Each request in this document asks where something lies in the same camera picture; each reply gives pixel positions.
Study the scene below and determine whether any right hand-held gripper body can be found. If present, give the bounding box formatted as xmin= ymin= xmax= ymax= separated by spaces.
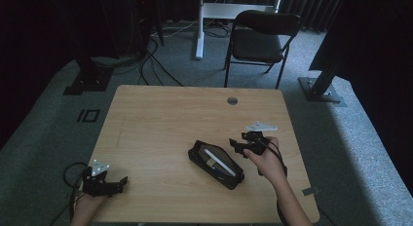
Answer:
xmin=241 ymin=121 xmax=280 ymax=157

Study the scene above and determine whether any dark equipment cabinet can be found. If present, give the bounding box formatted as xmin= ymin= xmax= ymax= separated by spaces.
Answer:
xmin=128 ymin=0 xmax=165 ymax=56

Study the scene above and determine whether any dark curtain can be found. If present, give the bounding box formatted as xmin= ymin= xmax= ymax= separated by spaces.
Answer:
xmin=223 ymin=0 xmax=347 ymax=34

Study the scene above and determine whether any black folding chair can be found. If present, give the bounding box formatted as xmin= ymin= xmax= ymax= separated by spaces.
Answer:
xmin=222 ymin=9 xmax=303 ymax=91

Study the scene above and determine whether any black pencil case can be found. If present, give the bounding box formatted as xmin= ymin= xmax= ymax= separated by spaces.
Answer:
xmin=187 ymin=139 xmax=245 ymax=191

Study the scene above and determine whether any black stand with square base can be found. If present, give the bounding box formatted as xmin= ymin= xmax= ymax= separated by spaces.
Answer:
xmin=62 ymin=54 xmax=115 ymax=96

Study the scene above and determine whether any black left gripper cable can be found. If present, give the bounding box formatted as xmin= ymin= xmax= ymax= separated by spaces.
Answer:
xmin=49 ymin=161 xmax=90 ymax=226

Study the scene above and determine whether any black stand with grey base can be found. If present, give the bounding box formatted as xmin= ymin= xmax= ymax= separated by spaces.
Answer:
xmin=297 ymin=58 xmax=348 ymax=108

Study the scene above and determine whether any white pen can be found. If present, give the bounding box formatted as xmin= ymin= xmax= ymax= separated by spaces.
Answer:
xmin=203 ymin=148 xmax=238 ymax=177

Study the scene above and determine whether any person's right hand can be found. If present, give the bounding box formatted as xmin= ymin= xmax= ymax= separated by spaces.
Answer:
xmin=243 ymin=136 xmax=288 ymax=185

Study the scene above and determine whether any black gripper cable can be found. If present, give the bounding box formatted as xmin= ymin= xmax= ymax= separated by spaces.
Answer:
xmin=255 ymin=137 xmax=289 ymax=226
xmin=49 ymin=161 xmax=90 ymax=226

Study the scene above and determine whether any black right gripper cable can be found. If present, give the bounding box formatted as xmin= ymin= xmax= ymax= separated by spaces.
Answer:
xmin=255 ymin=137 xmax=289 ymax=226

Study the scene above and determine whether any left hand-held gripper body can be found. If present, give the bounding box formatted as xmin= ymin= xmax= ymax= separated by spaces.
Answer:
xmin=81 ymin=159 xmax=115 ymax=198

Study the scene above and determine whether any white floor cable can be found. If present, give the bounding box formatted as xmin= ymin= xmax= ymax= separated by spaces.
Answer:
xmin=150 ymin=19 xmax=200 ymax=39

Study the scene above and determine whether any white desk frame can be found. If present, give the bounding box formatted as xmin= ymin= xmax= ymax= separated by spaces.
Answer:
xmin=195 ymin=0 xmax=284 ymax=60

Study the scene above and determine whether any grey tape piece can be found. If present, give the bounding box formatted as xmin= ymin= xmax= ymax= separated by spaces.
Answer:
xmin=301 ymin=186 xmax=320 ymax=197

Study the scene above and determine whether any person's left hand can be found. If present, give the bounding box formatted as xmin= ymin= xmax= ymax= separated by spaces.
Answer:
xmin=73 ymin=194 xmax=109 ymax=221

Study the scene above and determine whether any black floor cable bundle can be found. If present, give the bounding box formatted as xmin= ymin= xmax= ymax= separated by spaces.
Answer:
xmin=91 ymin=22 xmax=185 ymax=88

